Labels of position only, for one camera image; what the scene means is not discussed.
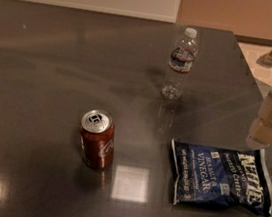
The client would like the blue kettle chips bag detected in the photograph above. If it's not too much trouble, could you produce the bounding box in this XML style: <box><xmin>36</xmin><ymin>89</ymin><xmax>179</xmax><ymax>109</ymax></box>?
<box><xmin>171</xmin><ymin>139</ymin><xmax>272</xmax><ymax>217</ymax></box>

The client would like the clear plastic water bottle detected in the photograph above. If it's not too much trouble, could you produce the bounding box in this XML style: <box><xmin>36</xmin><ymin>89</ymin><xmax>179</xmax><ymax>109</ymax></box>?
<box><xmin>161</xmin><ymin>27</ymin><xmax>198</xmax><ymax>100</ymax></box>

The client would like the red coke can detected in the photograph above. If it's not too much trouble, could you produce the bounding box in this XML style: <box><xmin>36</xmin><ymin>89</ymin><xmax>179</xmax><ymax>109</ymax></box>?
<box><xmin>80</xmin><ymin>109</ymin><xmax>115</xmax><ymax>170</ymax></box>

